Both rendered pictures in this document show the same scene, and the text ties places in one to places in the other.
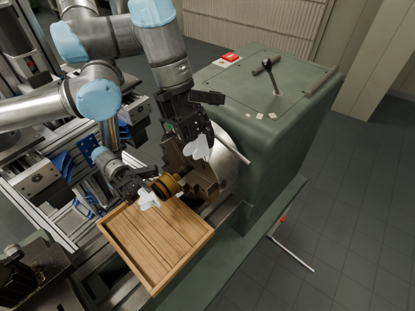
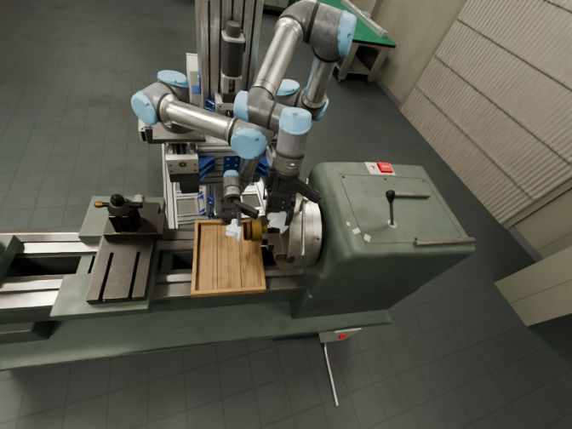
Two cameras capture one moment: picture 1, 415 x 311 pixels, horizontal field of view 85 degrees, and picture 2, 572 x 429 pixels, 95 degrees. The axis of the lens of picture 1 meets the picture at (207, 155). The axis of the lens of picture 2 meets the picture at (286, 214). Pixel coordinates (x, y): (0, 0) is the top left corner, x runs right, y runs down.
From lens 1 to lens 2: 0.29 m
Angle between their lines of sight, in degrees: 15
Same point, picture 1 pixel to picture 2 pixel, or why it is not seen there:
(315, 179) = (412, 334)
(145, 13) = (285, 122)
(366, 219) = (431, 411)
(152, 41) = (282, 139)
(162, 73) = (277, 160)
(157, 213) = (238, 245)
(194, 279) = (231, 315)
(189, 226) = (251, 272)
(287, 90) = (403, 227)
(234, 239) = (283, 314)
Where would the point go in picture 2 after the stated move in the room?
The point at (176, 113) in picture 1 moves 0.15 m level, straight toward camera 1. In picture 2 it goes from (273, 189) to (242, 225)
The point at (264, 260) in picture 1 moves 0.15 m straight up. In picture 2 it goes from (302, 357) to (309, 353)
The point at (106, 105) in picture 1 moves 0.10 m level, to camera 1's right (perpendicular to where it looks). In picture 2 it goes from (249, 149) to (271, 164)
